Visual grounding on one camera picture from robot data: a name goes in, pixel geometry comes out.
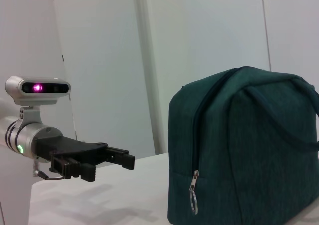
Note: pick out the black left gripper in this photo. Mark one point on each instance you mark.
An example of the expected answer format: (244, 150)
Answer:
(67, 146)

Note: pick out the dark teal insulated lunch bag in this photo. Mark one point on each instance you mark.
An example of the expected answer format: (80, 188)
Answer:
(244, 147)

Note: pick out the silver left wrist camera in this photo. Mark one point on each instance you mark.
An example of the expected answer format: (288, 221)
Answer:
(37, 87)

